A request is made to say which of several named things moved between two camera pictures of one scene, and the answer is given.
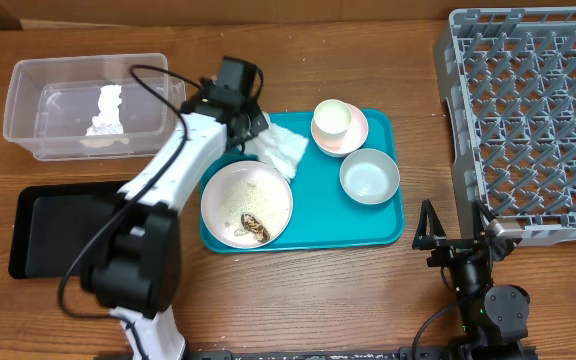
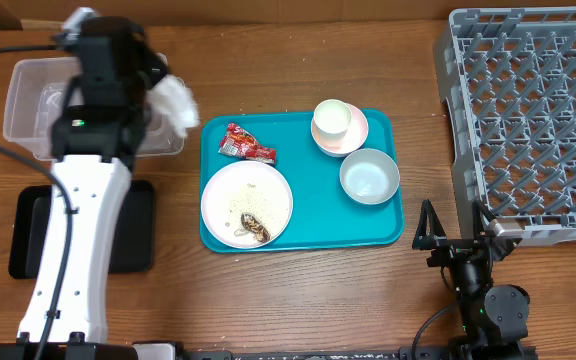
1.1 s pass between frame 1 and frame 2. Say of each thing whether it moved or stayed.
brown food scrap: stayed
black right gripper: stayed
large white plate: stayed
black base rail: stayed
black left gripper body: moved
